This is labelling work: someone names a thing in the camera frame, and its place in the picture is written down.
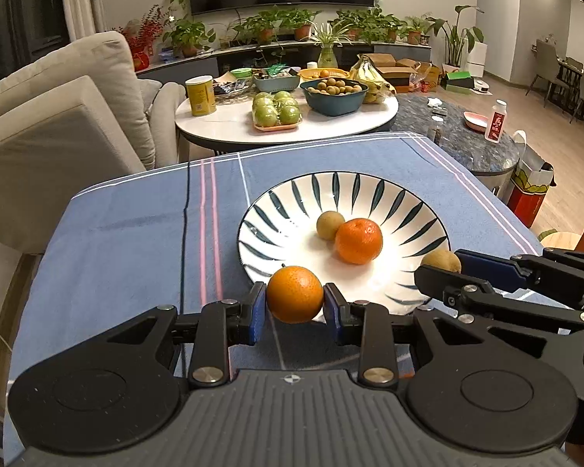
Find pack of green apples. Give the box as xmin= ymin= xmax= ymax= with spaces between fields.
xmin=252 ymin=90 xmax=303 ymax=132

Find green box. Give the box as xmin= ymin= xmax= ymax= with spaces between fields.
xmin=440 ymin=70 xmax=475 ymax=92

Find blue bowl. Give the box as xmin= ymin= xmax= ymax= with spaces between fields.
xmin=299 ymin=79 xmax=369 ymax=118

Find small brown kiwi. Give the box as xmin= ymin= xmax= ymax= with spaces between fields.
xmin=316 ymin=211 xmax=346 ymax=241
xmin=421 ymin=249 xmax=462 ymax=273

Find bunch of bananas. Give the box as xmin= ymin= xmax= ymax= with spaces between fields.
xmin=349 ymin=55 xmax=396 ymax=104

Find red berry arrangement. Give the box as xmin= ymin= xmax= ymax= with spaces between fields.
xmin=113 ymin=5 xmax=171 ymax=71

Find white round coffee table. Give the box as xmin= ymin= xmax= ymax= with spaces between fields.
xmin=174 ymin=75 xmax=400 ymax=156

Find dark snack packets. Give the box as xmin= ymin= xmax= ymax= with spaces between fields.
xmin=213 ymin=79 xmax=255 ymax=98

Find white bowl with dark stripes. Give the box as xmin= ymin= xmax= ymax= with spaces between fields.
xmin=237 ymin=171 xmax=451 ymax=316

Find dark marble table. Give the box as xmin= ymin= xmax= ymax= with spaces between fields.
xmin=392 ymin=92 xmax=521 ymax=176

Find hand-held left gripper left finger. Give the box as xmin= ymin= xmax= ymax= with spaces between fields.
xmin=85 ymin=282 xmax=267 ymax=391

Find pink dish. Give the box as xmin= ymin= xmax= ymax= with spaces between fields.
xmin=462 ymin=112 xmax=490 ymax=133

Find dark television cabinet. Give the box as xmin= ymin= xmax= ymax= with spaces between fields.
xmin=136 ymin=39 xmax=431 ymax=79

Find blue striped tablecloth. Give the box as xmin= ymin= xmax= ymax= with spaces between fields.
xmin=2 ymin=131 xmax=565 ymax=467

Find row of potted green plants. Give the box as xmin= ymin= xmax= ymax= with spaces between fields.
xmin=163 ymin=6 xmax=431 ymax=58

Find tall leafy floor plant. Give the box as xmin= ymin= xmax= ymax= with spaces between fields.
xmin=426 ymin=5 xmax=485 ymax=66

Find white air purifier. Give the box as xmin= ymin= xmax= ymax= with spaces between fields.
xmin=467 ymin=41 xmax=487 ymax=79

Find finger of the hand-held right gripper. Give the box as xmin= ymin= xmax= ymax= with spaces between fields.
xmin=415 ymin=265 xmax=584 ymax=335
xmin=454 ymin=247 xmax=584 ymax=310

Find round wooden stool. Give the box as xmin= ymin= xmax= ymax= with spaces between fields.
xmin=540 ymin=231 xmax=584 ymax=254

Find orange mandarin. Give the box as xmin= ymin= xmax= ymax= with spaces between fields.
xmin=266 ymin=265 xmax=325 ymax=324
xmin=334 ymin=219 xmax=384 ymax=265

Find white printed paper bag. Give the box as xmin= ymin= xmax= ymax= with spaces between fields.
xmin=507 ymin=130 xmax=558 ymax=228

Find pile of brown longans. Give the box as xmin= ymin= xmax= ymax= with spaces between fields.
xmin=306 ymin=79 xmax=363 ymax=95

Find glass vase with green plant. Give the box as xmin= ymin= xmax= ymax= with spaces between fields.
xmin=309 ymin=22 xmax=354 ymax=69

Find beige curtain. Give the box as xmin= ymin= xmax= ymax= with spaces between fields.
xmin=58 ymin=0 xmax=105 ymax=40

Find yellow basket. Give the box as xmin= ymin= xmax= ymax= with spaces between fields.
xmin=298 ymin=68 xmax=351 ymax=83

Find beige sofa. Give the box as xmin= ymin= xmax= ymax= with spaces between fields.
xmin=0 ymin=30 xmax=188 ymax=254

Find yellow can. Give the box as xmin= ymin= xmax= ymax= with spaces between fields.
xmin=185 ymin=75 xmax=217 ymax=118

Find white bottle with red label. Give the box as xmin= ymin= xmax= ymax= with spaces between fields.
xmin=485 ymin=100 xmax=508 ymax=144

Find teal container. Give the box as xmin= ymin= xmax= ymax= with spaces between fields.
xmin=252 ymin=70 xmax=301 ymax=93

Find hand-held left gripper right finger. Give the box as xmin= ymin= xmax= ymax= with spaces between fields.
xmin=324 ymin=282 xmax=490 ymax=391

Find dark dining table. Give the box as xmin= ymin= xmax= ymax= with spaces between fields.
xmin=557 ymin=56 xmax=584 ymax=103

